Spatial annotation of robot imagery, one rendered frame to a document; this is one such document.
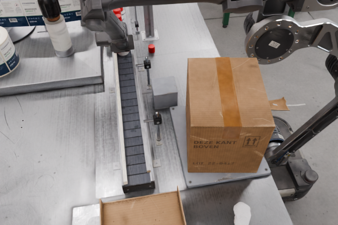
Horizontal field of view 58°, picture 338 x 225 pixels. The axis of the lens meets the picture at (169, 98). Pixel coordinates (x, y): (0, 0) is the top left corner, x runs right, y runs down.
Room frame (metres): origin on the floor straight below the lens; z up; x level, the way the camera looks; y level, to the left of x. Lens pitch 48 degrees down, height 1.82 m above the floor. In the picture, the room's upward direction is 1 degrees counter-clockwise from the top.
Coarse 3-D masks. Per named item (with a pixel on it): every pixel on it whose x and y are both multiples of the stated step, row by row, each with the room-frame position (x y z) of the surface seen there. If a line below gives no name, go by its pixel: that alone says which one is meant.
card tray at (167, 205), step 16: (176, 192) 0.46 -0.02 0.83; (112, 208) 0.40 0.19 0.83; (128, 208) 0.40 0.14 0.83; (144, 208) 0.40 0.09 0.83; (160, 208) 0.40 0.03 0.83; (176, 208) 0.40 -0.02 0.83; (112, 224) 0.35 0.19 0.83; (128, 224) 0.35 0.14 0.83; (144, 224) 0.35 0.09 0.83; (160, 224) 0.35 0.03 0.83; (176, 224) 0.35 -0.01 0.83
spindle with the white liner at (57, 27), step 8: (40, 0) 1.13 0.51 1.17; (48, 0) 1.14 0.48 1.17; (56, 0) 1.17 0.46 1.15; (40, 8) 1.13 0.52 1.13; (48, 8) 1.12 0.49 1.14; (56, 8) 1.14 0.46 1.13; (48, 16) 1.12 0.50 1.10; (56, 16) 1.14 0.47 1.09; (48, 24) 1.13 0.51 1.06; (56, 24) 1.13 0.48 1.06; (64, 24) 1.16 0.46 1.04; (48, 32) 1.14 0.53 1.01; (56, 32) 1.12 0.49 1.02; (64, 32) 1.14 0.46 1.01; (56, 40) 1.12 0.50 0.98; (64, 40) 1.13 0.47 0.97; (56, 48) 1.13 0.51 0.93; (64, 48) 1.13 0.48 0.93; (72, 48) 1.17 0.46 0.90; (64, 56) 1.12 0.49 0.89
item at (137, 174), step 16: (128, 64) 1.06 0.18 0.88; (128, 80) 0.95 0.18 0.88; (128, 96) 0.86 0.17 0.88; (128, 112) 0.77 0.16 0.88; (128, 128) 0.70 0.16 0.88; (128, 144) 0.62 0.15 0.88; (128, 160) 0.56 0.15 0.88; (144, 160) 0.55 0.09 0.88; (128, 176) 0.49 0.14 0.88; (144, 176) 0.49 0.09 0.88
